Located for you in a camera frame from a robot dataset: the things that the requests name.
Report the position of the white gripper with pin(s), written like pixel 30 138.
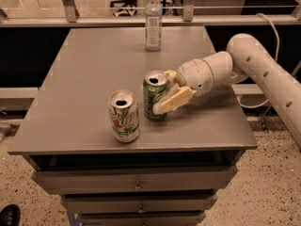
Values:
pixel 195 73

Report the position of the green soda can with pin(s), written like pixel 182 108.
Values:
pixel 155 87

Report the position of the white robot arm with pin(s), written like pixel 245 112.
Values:
pixel 244 57

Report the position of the white 7up can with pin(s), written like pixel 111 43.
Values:
pixel 123 112

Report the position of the clear plastic water bottle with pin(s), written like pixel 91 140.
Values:
pixel 153 25

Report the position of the black office chair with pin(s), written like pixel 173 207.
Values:
pixel 124 8

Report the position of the top grey drawer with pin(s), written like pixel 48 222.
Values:
pixel 133 180

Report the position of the grey drawer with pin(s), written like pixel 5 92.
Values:
pixel 191 218
pixel 133 180
pixel 139 204

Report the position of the grey drawer cabinet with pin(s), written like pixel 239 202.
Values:
pixel 112 166

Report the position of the bottom grey drawer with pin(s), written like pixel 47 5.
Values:
pixel 191 218

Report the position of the middle grey drawer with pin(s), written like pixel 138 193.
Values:
pixel 139 204

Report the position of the black shoe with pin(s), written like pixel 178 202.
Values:
pixel 10 215

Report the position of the metal railing frame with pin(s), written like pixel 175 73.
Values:
pixel 34 13

